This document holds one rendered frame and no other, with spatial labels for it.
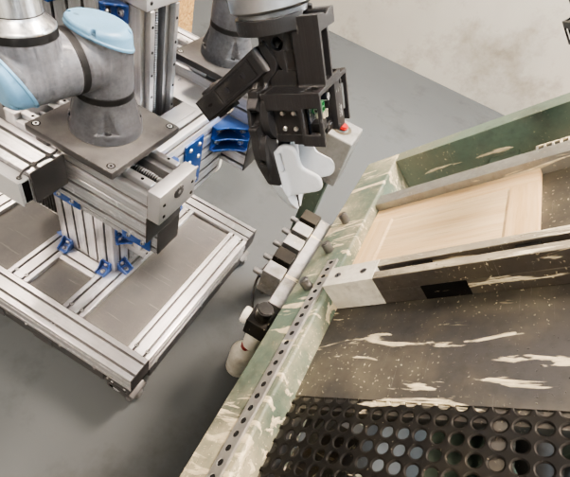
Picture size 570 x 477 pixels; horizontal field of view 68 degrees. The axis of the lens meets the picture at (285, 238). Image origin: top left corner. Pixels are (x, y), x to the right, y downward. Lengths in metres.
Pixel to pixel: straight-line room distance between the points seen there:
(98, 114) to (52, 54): 0.16
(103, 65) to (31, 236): 1.15
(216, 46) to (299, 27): 0.91
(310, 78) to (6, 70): 0.53
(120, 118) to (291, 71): 0.58
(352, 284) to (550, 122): 0.71
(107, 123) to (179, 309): 0.88
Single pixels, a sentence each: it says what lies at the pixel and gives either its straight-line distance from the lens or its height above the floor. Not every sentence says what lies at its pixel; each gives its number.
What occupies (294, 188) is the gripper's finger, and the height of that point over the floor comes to 1.35.
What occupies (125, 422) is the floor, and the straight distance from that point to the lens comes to 1.73.
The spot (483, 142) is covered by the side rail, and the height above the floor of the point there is 1.09.
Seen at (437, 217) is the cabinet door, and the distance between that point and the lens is 1.07.
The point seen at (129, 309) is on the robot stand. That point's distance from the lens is 1.68.
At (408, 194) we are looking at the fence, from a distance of 1.19.
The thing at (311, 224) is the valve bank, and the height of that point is 0.76.
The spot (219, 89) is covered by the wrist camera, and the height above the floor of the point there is 1.42.
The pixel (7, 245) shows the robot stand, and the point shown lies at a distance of 1.91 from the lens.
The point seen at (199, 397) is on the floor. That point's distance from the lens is 1.76.
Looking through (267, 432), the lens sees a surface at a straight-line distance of 0.81.
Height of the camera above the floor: 1.65
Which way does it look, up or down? 47 degrees down
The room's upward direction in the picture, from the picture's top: 21 degrees clockwise
